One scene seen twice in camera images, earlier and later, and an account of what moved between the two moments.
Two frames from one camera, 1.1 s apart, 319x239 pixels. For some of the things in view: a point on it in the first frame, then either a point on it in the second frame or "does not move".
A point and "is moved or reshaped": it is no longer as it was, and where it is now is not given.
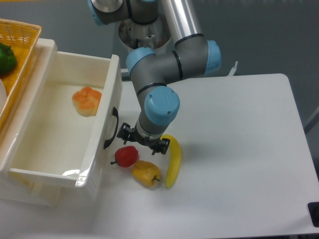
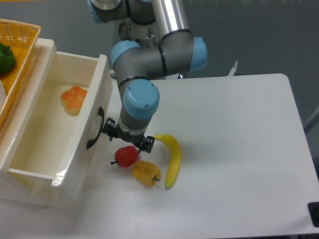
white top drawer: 62,126 is moved or reshaped
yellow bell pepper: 146,173 does not move
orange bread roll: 86,101 to 72,99
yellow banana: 175,151 does not move
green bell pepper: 8,59 does not move
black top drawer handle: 107,143 to 101,113
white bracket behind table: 232,72 does not move
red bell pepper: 126,156 does not move
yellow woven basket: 23,37 does not move
